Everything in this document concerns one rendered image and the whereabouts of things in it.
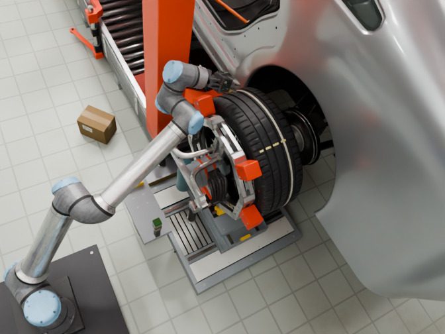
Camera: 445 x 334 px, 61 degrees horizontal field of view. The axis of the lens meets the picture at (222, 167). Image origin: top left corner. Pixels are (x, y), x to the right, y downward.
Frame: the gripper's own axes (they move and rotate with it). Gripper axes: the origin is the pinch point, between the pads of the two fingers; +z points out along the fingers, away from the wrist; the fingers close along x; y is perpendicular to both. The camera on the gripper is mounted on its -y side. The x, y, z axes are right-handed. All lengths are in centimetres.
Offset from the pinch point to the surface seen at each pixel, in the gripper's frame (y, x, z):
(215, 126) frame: 5.6, -19.6, -7.2
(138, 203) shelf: -29, -88, -13
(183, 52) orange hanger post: -17.9, 4.4, -21.3
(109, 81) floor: -164, -63, 6
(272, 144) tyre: 25.1, -16.0, 10.9
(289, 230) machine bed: 0, -93, 93
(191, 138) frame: -23.2, -40.5, 3.3
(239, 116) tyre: 10.1, -11.4, -0.1
